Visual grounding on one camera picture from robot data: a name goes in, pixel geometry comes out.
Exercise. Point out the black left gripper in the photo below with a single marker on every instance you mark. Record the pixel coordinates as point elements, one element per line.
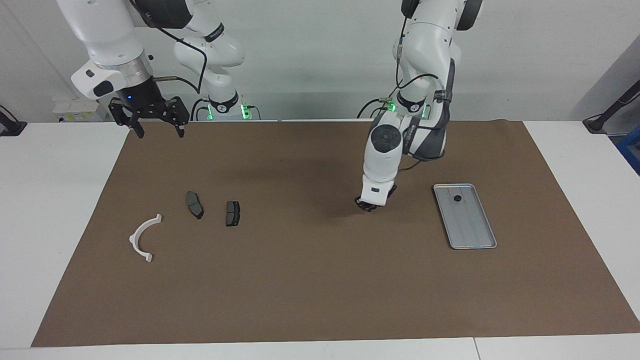
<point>391,190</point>

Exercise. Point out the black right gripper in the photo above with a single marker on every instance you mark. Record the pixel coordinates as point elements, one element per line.
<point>142,95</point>

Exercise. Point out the silver metal tray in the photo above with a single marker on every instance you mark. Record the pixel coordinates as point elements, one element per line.
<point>465,225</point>

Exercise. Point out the dark curved brake pad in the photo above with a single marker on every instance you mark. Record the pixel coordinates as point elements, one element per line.
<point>194,204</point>

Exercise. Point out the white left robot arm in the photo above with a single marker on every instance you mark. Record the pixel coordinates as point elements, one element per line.
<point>430,40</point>

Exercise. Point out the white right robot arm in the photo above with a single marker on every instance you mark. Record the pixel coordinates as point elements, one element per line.
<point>100,30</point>

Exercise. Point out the black clamp mount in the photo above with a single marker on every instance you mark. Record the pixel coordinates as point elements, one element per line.
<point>10,127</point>

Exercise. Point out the black stand leg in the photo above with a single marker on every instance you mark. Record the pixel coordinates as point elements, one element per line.
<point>612,107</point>

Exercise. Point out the brown table mat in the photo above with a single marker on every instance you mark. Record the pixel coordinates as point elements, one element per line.
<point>325,290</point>

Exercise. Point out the white box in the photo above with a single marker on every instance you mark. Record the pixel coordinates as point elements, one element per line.
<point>75,107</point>

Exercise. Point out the blue crate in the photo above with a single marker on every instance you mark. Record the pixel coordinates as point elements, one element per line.
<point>631,150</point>

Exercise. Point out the white curved plastic bracket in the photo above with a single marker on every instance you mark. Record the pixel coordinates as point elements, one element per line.
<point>132,240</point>

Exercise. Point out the dark rectangular brake pad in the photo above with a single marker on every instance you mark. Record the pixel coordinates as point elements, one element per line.
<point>232,214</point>

